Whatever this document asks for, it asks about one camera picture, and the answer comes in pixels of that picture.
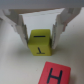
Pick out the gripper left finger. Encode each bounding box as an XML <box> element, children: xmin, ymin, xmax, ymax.
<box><xmin>2</xmin><ymin>8</ymin><xmax>30</xmax><ymax>50</ymax></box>

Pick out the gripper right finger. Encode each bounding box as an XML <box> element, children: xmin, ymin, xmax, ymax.
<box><xmin>50</xmin><ymin>7</ymin><xmax>83</xmax><ymax>50</ymax></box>

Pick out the yellow block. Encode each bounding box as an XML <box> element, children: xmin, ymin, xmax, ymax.
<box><xmin>26</xmin><ymin>28</ymin><xmax>55</xmax><ymax>57</ymax></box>

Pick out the pink block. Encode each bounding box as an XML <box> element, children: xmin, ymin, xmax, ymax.
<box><xmin>37</xmin><ymin>61</ymin><xmax>72</xmax><ymax>84</ymax></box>

